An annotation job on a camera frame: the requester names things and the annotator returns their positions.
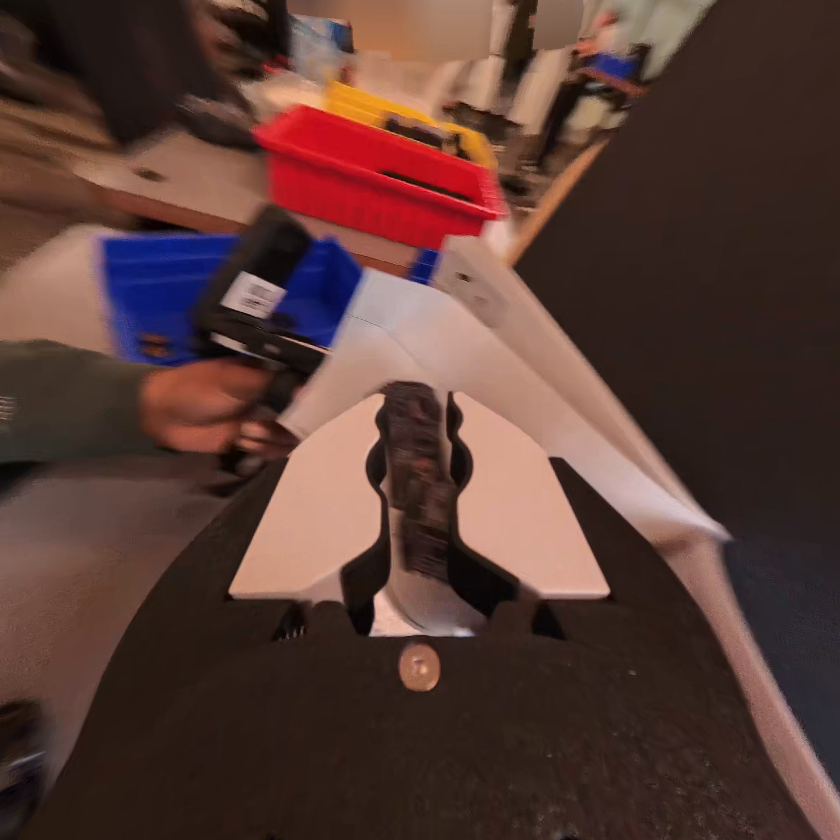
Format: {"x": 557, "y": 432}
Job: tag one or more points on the lego instruction booklet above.
{"x": 433, "y": 328}

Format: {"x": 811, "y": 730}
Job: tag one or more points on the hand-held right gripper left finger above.
{"x": 315, "y": 519}

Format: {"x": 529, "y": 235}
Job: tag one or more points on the yellow storage bin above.
{"x": 361, "y": 103}

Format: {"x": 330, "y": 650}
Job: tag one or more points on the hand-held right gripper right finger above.
{"x": 525, "y": 519}

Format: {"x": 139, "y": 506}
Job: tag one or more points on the blue storage bin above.
{"x": 158, "y": 282}

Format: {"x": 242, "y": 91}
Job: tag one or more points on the large black panel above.
{"x": 709, "y": 263}

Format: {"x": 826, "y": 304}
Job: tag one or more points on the red storage bin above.
{"x": 341, "y": 184}

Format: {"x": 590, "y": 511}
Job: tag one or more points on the person's left hand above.
{"x": 197, "y": 407}

